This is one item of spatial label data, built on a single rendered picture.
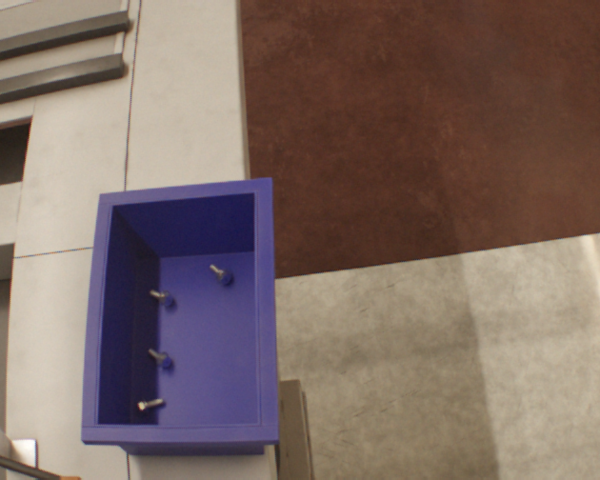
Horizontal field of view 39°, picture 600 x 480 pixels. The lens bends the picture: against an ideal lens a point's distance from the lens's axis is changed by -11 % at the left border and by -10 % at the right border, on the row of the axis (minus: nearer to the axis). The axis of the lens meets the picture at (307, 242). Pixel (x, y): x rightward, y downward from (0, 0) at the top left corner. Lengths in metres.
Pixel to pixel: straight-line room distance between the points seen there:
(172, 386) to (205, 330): 0.06
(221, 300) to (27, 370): 0.20
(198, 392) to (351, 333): 0.99
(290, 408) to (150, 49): 0.50
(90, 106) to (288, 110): 1.12
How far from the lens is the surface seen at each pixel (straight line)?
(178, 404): 0.75
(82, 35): 1.06
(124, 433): 0.67
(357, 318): 1.74
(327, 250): 1.82
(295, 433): 1.18
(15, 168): 1.05
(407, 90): 2.09
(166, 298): 0.79
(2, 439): 0.76
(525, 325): 1.75
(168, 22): 1.06
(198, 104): 0.94
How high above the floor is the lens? 1.51
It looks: 55 degrees down
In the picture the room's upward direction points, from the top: 7 degrees counter-clockwise
